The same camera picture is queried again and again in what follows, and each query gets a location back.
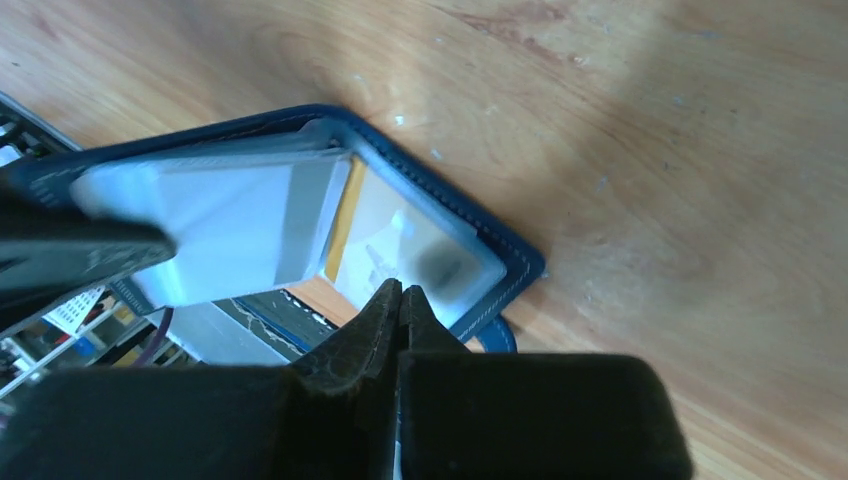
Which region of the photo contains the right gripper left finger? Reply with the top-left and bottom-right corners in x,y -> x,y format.
1,279 -> 402,479

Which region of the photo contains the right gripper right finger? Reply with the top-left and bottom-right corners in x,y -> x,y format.
399,286 -> 693,479

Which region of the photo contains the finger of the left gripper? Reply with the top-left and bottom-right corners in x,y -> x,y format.
1,166 -> 176,332

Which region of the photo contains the gold orange card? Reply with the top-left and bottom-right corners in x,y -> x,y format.
323,156 -> 502,320

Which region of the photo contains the dark blue card holder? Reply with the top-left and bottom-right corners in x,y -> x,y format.
4,104 -> 544,352

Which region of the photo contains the white card in holder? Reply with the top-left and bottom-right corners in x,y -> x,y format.
70,148 -> 352,307

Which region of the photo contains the white slotted cable duct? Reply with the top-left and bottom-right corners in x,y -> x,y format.
42,286 -> 105,335

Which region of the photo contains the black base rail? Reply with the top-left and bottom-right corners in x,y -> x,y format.
214,290 -> 339,361

